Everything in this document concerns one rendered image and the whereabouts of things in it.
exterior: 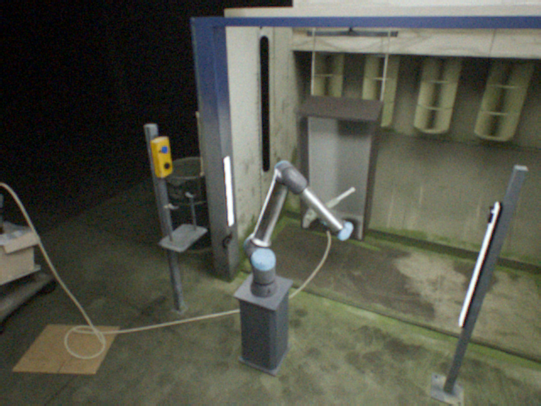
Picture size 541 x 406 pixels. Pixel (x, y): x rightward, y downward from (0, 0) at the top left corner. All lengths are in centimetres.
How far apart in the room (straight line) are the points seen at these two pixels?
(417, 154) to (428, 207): 60
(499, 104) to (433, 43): 80
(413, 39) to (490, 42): 61
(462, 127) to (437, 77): 73
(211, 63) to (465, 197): 286
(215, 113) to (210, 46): 47
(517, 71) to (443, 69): 58
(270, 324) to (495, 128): 269
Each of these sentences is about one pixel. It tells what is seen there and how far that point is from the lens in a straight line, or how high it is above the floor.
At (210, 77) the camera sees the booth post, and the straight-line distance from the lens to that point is 275.
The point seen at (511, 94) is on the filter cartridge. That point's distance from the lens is 382.
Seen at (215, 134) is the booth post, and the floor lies 147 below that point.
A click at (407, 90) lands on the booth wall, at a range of 419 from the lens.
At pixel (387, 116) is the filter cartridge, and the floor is 136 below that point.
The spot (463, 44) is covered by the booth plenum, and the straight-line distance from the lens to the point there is 368.
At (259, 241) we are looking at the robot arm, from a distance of 241.
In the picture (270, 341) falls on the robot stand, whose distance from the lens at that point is 259.
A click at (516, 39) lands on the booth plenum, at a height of 212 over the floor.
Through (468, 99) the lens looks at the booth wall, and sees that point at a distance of 419.
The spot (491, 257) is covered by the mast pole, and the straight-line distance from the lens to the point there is 225.
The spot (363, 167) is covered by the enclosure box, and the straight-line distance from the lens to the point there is 327.
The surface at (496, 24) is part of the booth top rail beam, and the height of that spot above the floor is 224.
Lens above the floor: 228
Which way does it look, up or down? 27 degrees down
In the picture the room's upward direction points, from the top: straight up
